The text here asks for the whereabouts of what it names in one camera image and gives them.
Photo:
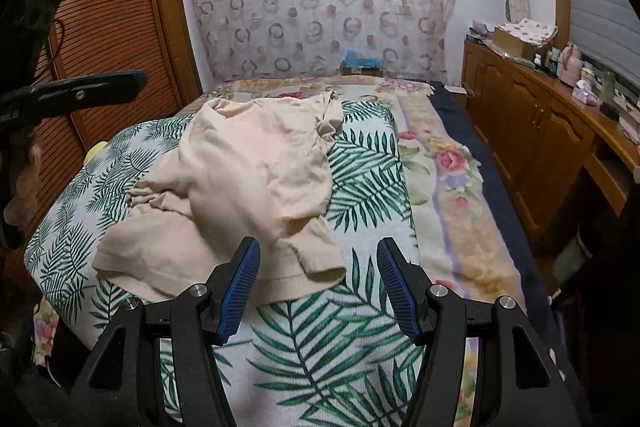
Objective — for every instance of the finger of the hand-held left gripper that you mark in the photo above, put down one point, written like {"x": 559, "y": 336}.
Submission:
{"x": 80, "y": 94}

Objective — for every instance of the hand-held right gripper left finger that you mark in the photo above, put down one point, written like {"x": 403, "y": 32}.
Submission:
{"x": 240, "y": 292}

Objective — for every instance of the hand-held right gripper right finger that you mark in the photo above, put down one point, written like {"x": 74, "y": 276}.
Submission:
{"x": 397, "y": 292}

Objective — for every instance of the beige printed t-shirt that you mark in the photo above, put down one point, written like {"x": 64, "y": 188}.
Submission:
{"x": 240, "y": 177}

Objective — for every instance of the person's left hand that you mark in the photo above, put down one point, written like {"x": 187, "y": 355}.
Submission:
{"x": 25, "y": 192}

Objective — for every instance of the yellow soft item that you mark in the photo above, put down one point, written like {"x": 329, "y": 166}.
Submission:
{"x": 95, "y": 153}

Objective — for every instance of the wooden louvered wardrobe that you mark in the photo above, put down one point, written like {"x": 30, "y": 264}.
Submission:
{"x": 115, "y": 32}

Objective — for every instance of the floral blanket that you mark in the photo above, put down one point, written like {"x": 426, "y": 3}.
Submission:
{"x": 450, "y": 187}

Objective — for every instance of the green leaf print blanket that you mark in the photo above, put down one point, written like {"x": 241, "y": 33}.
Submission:
{"x": 360, "y": 177}

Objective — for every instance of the dark blue bed sheet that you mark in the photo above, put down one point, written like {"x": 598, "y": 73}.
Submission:
{"x": 490, "y": 167}

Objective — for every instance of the wooden cabinet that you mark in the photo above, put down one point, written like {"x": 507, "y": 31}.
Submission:
{"x": 530, "y": 117}

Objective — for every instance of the blue fluffy item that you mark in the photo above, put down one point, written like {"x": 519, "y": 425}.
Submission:
{"x": 361, "y": 58}

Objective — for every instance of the tissue pack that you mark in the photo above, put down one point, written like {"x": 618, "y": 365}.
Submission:
{"x": 584, "y": 93}

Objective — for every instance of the cardboard box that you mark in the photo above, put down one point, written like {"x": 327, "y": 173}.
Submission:
{"x": 512, "y": 44}

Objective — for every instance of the green bottle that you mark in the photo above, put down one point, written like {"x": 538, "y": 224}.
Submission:
{"x": 606, "y": 88}

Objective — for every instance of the floral cloth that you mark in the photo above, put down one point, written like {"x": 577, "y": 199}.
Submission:
{"x": 530, "y": 31}

